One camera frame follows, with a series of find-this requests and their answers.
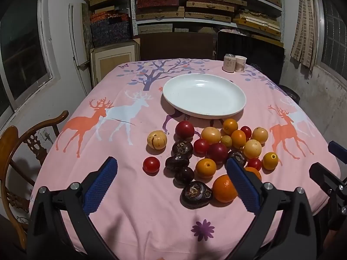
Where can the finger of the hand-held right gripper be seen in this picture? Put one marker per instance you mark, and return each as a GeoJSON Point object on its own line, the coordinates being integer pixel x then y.
{"type": "Point", "coordinates": [322, 176]}
{"type": "Point", "coordinates": [337, 149]}

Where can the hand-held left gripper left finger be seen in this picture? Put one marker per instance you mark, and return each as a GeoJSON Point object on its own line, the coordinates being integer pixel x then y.
{"type": "Point", "coordinates": [100, 184]}

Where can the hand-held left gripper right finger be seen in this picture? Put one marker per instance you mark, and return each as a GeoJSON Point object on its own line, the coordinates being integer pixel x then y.
{"type": "Point", "coordinates": [244, 184]}

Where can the orange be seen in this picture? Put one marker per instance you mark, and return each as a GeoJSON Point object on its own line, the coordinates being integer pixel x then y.
{"type": "Point", "coordinates": [223, 188]}
{"type": "Point", "coordinates": [230, 126]}
{"type": "Point", "coordinates": [238, 139]}
{"type": "Point", "coordinates": [206, 168]}
{"type": "Point", "coordinates": [254, 172]}

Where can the small red tomato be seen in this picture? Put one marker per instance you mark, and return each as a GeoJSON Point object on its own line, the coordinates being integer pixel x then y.
{"type": "Point", "coordinates": [254, 163]}
{"type": "Point", "coordinates": [246, 132]}

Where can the pale yellow pepino melon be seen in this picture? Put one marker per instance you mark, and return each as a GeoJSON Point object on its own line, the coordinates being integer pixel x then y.
{"type": "Point", "coordinates": [252, 149]}
{"type": "Point", "coordinates": [260, 135]}

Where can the striped yellow pepino melon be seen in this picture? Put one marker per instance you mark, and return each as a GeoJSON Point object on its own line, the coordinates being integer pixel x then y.
{"type": "Point", "coordinates": [157, 140]}

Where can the white oval plate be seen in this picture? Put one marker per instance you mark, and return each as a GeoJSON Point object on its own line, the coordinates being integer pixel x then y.
{"type": "Point", "coordinates": [203, 95]}

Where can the large red tomato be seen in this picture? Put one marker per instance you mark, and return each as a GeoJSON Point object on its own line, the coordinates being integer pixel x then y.
{"type": "Point", "coordinates": [217, 153]}
{"type": "Point", "coordinates": [184, 130]}

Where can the pink deer print tablecloth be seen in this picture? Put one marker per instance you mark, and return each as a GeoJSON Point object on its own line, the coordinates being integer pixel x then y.
{"type": "Point", "coordinates": [122, 222]}

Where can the small yellow loquat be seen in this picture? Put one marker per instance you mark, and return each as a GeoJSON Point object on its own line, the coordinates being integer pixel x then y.
{"type": "Point", "coordinates": [226, 141]}

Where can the golden passion fruit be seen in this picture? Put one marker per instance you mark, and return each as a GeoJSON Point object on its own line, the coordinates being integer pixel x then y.
{"type": "Point", "coordinates": [211, 135]}

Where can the black round bin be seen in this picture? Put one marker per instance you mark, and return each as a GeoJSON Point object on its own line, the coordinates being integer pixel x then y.
{"type": "Point", "coordinates": [291, 93]}

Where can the carved wooden chair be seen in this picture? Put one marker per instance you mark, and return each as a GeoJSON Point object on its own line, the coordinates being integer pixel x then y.
{"type": "Point", "coordinates": [8, 146]}

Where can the barred window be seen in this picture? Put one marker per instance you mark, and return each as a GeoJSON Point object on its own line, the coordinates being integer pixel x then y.
{"type": "Point", "coordinates": [334, 38]}

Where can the paper cup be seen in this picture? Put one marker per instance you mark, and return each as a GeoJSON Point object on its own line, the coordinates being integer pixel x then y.
{"type": "Point", "coordinates": [240, 63]}

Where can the beige framed panel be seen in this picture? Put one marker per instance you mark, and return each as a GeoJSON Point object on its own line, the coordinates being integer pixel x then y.
{"type": "Point", "coordinates": [112, 59]}

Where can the hanging cardboard strips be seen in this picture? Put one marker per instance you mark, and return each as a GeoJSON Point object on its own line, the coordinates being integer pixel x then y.
{"type": "Point", "coordinates": [305, 27]}

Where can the black board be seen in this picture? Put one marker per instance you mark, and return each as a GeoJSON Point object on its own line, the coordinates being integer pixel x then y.
{"type": "Point", "coordinates": [252, 48]}

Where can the white leaning board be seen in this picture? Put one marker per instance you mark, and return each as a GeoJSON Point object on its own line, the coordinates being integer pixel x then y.
{"type": "Point", "coordinates": [76, 46]}

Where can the dark brown board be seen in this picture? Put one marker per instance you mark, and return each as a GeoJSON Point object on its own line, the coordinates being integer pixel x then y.
{"type": "Point", "coordinates": [176, 46]}

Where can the stack of dark patterned boxes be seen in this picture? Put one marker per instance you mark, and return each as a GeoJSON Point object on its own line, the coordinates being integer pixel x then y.
{"type": "Point", "coordinates": [111, 29]}

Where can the white framed window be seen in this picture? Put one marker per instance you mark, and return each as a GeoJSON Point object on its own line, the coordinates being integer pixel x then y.
{"type": "Point", "coordinates": [21, 46]}

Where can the white metal shelf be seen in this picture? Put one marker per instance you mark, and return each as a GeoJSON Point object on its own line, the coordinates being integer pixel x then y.
{"type": "Point", "coordinates": [132, 5]}

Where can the shelf with boxes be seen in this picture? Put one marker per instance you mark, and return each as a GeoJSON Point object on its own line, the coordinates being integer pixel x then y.
{"type": "Point", "coordinates": [208, 5]}

